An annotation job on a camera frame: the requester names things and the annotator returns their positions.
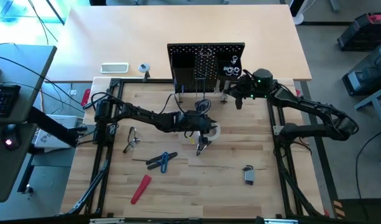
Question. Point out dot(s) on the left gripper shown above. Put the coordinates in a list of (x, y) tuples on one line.
[(198, 124)]

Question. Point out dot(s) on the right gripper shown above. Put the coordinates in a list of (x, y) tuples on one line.
[(244, 88)]

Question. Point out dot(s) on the white tape roll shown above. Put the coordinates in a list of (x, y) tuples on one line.
[(219, 130)]

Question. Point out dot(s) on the grey round tape measure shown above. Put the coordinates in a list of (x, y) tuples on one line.
[(202, 105)]

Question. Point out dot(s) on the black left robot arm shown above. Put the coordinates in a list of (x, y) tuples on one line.
[(140, 115)]

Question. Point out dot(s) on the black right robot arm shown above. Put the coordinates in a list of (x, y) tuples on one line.
[(305, 104)]

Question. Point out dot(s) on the black perforated peg board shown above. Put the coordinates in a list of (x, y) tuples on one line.
[(205, 67)]

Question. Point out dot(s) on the long double prong hook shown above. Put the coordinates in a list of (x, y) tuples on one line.
[(200, 87)]

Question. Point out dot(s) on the grey hex key set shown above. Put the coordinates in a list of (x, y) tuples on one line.
[(248, 175)]

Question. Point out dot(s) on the silver mounting plate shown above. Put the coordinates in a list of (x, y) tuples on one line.
[(278, 130)]

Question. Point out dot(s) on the red plastic clamp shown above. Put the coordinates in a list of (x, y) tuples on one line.
[(298, 93), (85, 98)]

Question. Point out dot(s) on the thin black metal rod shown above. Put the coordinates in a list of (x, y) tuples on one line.
[(142, 160)]

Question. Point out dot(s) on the clear safety glasses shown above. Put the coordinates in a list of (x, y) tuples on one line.
[(132, 141)]

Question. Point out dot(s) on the white rectangular tray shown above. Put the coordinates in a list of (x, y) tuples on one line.
[(114, 68)]

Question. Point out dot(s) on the light wooden desk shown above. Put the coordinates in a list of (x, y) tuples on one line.
[(115, 31)]

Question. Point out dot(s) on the black open crate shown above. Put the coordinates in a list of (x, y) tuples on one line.
[(364, 77)]

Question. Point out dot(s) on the black case with red lid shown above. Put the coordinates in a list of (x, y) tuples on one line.
[(364, 34)]

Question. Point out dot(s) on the white cardboard box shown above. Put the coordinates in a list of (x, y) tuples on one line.
[(53, 137)]

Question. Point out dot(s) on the black diagonal strut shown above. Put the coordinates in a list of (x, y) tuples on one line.
[(53, 124)]

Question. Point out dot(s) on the black computer mouse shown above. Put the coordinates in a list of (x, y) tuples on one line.
[(10, 137)]

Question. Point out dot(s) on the dark grey desk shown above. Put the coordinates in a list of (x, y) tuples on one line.
[(10, 180)]

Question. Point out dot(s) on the black computer keyboard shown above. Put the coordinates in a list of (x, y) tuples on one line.
[(3, 99)]

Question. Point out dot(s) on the black frame clamp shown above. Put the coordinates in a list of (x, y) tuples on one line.
[(146, 76)]

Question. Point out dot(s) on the black aluminium table frame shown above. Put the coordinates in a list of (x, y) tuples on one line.
[(131, 81)]

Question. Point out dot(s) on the white round pedestal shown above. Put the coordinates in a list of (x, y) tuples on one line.
[(297, 18)]

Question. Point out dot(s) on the silver metal bracket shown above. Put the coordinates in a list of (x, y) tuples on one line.
[(106, 221), (280, 221)]

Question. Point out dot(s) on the metal table frame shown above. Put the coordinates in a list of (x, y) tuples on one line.
[(379, 124)]

